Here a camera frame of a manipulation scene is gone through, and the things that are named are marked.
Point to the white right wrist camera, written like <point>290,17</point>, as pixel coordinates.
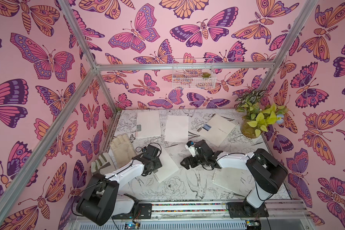
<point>190,146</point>

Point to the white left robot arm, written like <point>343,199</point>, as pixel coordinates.
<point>101,200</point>

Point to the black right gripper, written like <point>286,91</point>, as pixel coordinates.
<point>194,158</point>

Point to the amber glass plant vase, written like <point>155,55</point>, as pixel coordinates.
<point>248,131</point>

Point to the torn white lined page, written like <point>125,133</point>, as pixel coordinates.
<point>176,129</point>

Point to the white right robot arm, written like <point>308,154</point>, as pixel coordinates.
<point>268,173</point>

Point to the CAMP B5 spiral notebook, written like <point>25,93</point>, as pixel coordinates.
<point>216,130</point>

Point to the small succulent in basket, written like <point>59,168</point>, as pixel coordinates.
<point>206,75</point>

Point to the aluminium front rail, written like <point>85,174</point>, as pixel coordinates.
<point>207,215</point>

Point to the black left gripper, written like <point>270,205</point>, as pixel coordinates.
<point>158,163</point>

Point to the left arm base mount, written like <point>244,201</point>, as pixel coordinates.
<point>139,211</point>

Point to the white spiral notebook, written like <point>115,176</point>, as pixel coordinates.
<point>148,124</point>

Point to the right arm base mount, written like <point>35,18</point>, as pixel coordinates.
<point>245,210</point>

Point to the white wire wall basket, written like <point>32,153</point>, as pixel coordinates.
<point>188,75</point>

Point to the green leafy plant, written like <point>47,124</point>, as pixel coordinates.
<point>259,116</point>

